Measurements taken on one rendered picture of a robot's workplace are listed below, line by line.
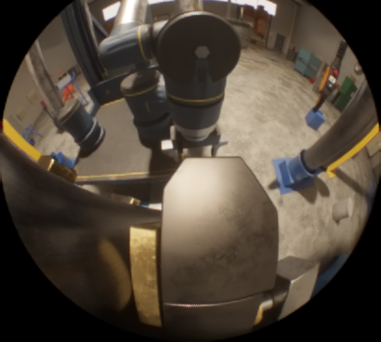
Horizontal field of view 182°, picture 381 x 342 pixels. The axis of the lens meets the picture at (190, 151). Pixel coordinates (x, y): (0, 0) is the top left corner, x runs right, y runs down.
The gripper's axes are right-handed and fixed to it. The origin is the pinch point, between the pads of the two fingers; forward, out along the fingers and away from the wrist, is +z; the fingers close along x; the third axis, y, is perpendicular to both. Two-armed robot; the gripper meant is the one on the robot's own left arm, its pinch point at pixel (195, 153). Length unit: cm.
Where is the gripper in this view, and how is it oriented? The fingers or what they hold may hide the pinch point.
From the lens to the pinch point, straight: 42.1
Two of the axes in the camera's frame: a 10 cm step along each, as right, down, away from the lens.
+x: 9.9, -1.3, 0.4
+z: 0.3, 4.9, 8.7
